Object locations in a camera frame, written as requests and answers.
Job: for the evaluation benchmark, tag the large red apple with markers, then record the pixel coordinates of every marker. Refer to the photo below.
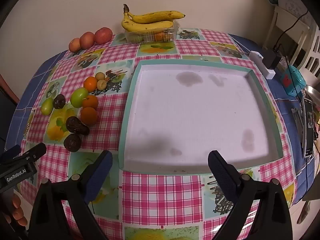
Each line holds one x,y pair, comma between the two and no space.
103,35

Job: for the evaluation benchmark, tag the dark brown fruits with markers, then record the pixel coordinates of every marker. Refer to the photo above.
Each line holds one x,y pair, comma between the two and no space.
77,125

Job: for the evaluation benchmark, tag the teal box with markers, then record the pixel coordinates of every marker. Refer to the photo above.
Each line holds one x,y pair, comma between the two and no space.
296,80

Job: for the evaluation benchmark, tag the pink checkered fruit-print tablecloth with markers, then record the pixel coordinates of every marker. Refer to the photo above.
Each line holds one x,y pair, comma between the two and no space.
160,192

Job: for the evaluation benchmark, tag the round dark avocado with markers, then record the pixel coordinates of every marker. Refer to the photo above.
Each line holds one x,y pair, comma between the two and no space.
72,142

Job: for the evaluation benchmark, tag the black power adapter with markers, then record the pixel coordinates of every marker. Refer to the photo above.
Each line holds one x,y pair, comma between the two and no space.
271,58

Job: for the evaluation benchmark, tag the smartphone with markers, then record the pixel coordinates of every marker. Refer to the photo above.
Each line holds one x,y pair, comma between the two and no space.
308,130

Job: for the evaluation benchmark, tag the brown wooden furniture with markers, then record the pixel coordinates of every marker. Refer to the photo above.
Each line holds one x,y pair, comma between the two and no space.
8,90

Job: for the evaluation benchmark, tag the small pear-shaped green fruit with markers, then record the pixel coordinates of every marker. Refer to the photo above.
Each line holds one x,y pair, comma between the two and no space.
47,106

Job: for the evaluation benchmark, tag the person's left hand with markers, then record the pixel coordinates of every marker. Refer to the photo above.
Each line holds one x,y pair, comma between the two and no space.
17,212

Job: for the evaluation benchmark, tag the clear plastic container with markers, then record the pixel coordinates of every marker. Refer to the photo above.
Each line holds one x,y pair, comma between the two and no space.
150,37

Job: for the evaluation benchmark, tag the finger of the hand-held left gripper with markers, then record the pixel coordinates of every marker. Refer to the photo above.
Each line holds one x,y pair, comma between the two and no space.
32,153
14,149

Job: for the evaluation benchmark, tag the small mandarin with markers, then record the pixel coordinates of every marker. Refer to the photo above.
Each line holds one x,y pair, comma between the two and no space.
161,36

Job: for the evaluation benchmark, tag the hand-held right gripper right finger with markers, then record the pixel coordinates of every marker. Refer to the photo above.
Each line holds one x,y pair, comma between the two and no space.
222,177

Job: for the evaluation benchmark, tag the small dark avocado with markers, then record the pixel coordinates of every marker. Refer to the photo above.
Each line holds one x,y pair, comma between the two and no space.
59,101

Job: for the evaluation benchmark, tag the medium red apple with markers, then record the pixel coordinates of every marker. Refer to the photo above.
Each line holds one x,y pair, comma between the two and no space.
86,40

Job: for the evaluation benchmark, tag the yellow banana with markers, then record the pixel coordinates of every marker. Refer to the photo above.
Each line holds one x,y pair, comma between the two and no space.
147,26
155,17

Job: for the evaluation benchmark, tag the large round green fruit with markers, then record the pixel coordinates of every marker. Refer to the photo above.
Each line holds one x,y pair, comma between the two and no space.
79,97

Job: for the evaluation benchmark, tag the white power strip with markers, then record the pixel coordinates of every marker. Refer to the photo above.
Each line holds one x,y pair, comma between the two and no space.
269,74

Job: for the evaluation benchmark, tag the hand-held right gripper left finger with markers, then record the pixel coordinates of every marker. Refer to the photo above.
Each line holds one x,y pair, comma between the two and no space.
100,177

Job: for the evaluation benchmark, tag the white wooden chair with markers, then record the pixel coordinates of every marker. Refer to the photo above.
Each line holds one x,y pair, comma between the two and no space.
275,22

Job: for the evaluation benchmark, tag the small red apple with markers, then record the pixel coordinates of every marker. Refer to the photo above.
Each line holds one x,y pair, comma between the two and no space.
74,44

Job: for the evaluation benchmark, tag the white tray with teal rim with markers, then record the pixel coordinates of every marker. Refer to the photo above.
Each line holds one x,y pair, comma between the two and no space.
187,117

